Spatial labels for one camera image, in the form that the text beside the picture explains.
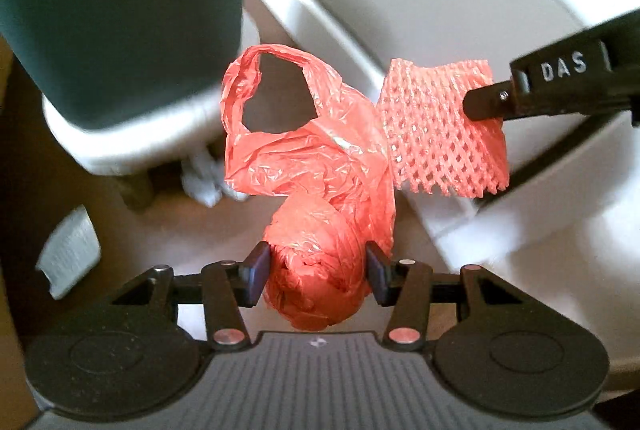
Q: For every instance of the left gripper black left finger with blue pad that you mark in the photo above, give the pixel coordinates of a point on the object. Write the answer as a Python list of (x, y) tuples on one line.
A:
[(143, 346)]

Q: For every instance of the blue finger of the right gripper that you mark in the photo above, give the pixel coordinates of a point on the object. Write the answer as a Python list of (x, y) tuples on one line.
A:
[(487, 102)]

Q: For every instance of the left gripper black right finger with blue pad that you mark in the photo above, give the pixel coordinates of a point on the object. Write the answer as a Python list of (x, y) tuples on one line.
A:
[(490, 343)]

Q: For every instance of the red foam fruit net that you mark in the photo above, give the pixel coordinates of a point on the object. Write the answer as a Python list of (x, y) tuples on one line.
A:
[(433, 145)]

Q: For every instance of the red plastic bag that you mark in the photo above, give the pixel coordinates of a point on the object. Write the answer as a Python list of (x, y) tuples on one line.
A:
[(334, 177)]

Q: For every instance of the dark teal trash bin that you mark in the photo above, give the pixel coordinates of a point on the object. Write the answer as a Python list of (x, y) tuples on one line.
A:
[(102, 62)]

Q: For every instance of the white crumpled paper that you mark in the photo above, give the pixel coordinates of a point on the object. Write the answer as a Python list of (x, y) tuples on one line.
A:
[(71, 251)]

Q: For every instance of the white wardrobe door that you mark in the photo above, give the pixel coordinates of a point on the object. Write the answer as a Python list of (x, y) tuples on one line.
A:
[(566, 230)]

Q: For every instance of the white tissue piece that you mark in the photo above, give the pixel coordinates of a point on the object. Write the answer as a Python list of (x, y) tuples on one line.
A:
[(202, 179)]

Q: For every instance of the white round bin base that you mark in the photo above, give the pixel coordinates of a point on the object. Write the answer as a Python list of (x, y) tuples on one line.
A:
[(167, 134)]

